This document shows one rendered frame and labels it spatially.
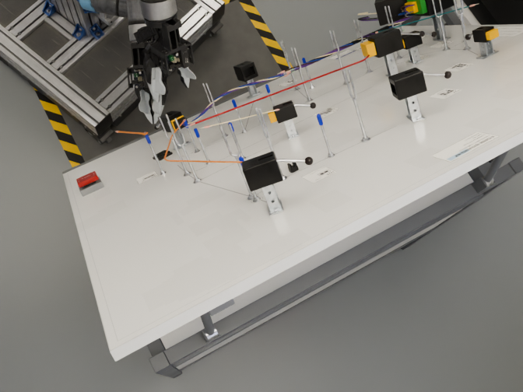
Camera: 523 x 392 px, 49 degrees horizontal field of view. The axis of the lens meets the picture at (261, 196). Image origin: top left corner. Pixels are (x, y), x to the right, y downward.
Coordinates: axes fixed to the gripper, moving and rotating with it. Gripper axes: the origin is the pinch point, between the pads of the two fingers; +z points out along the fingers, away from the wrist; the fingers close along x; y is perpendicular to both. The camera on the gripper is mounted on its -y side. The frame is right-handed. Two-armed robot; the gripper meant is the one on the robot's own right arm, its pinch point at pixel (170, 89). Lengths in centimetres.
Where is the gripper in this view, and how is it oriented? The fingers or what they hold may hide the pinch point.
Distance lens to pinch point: 141.6
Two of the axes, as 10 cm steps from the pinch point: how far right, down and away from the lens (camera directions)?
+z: 0.5, 7.2, 6.9
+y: 6.5, 5.0, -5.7
